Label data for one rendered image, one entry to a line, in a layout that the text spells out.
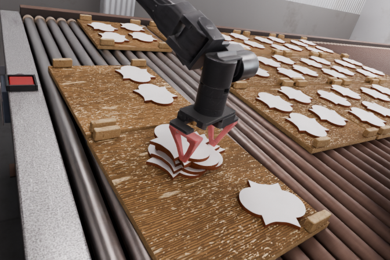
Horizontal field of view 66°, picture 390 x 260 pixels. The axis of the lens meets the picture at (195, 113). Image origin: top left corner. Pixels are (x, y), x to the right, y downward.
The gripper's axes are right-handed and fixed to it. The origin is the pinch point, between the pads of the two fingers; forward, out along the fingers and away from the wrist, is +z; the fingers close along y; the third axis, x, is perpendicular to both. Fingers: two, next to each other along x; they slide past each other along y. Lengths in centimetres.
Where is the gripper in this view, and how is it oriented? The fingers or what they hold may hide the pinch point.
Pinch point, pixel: (198, 149)
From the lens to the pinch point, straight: 61.0
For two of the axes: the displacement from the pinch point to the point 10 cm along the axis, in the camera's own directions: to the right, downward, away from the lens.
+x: -7.6, -4.2, 5.0
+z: -2.0, 8.8, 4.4
